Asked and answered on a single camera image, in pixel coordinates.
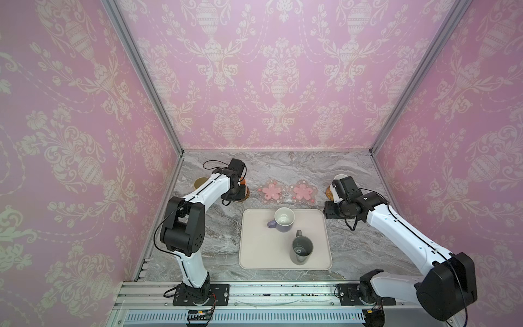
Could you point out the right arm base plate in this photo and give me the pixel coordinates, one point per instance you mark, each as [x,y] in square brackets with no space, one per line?
[352,294]

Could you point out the right aluminium corner post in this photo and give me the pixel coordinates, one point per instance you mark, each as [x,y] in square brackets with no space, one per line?
[451,21]

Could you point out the rattan woven round coaster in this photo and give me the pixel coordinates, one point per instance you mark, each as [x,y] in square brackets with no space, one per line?
[329,194]

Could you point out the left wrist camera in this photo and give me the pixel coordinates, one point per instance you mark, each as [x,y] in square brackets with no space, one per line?
[238,166]

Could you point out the orange pink mug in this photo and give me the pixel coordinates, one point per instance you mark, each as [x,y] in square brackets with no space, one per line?
[247,190]

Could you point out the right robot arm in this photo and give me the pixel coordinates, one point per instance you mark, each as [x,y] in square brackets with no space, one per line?
[447,283]

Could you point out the pink flower coaster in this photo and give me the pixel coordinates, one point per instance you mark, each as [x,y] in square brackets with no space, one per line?
[272,192]
[303,193]

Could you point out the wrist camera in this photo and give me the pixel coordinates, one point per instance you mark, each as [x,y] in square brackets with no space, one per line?
[238,166]
[352,190]

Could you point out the yellow-green mug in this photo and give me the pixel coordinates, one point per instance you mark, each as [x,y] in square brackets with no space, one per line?
[199,182]

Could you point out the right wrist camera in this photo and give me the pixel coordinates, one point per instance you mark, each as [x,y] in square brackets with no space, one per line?
[352,190]

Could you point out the beige serving tray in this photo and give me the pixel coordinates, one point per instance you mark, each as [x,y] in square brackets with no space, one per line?
[265,248]

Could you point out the left aluminium corner post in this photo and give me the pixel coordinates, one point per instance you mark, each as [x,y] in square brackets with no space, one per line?
[131,48]

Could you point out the lavender white mug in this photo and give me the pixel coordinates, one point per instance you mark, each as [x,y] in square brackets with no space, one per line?
[283,221]

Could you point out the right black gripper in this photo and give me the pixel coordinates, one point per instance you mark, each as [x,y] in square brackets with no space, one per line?
[331,210]

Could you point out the grey mug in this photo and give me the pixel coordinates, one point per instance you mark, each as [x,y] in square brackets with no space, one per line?
[301,248]

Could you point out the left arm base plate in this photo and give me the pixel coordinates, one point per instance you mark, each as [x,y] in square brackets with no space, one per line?
[218,295]

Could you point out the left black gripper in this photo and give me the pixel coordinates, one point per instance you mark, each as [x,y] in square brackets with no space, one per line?
[236,198]

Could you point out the aluminium corner post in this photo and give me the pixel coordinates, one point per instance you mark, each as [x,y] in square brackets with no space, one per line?
[131,48]
[451,21]

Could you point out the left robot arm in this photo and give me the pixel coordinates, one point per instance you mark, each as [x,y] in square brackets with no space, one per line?
[183,230]

